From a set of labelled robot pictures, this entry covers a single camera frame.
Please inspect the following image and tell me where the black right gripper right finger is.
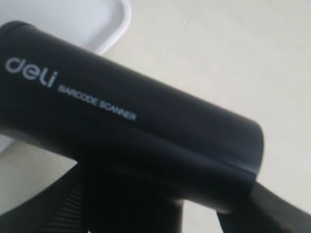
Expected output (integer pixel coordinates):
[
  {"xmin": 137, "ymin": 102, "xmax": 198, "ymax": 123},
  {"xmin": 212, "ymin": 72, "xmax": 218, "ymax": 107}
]
[{"xmin": 217, "ymin": 183, "xmax": 311, "ymax": 233}]

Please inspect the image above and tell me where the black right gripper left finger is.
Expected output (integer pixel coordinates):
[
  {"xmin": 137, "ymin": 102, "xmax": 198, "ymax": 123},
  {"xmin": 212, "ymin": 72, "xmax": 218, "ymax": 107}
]
[{"xmin": 31, "ymin": 162, "xmax": 103, "ymax": 233}]

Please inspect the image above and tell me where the white plastic tray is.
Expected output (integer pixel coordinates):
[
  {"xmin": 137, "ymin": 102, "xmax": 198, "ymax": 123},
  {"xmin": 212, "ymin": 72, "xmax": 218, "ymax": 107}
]
[{"xmin": 0, "ymin": 0, "xmax": 131, "ymax": 150}]

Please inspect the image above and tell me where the black handheld barcode scanner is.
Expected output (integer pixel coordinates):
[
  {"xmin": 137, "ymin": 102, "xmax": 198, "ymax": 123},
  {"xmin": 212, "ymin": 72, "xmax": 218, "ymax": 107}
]
[{"xmin": 0, "ymin": 20, "xmax": 265, "ymax": 233}]

